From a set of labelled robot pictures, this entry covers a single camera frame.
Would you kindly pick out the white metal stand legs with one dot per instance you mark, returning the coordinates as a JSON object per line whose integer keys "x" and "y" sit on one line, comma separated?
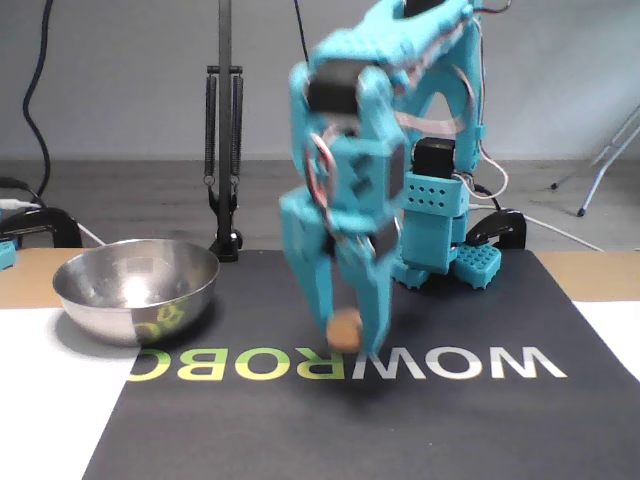
{"x": 599, "y": 176}

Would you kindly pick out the black mat with WOWROBO print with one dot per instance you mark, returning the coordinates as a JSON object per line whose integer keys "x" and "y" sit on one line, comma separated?
{"x": 300, "y": 440}

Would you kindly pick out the small wooden ball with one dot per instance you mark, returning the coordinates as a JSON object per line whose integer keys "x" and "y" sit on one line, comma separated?
{"x": 344, "y": 330}

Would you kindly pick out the metal bowl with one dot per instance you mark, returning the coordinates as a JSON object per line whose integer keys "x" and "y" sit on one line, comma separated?
{"x": 135, "y": 285}

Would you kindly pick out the black table clamp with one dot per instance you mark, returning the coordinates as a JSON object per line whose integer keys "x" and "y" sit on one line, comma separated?
{"x": 505, "y": 222}
{"x": 55, "y": 220}

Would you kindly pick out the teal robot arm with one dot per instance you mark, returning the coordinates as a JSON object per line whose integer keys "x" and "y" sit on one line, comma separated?
{"x": 430, "y": 230}

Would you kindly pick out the teal leader arm base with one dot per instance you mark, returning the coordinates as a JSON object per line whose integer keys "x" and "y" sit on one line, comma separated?
{"x": 6, "y": 255}

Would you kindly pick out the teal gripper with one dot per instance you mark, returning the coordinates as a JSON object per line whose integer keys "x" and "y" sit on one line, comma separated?
{"x": 306, "y": 225}

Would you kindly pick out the black camera stand with springs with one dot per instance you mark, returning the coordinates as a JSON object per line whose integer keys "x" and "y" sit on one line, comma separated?
{"x": 225, "y": 150}

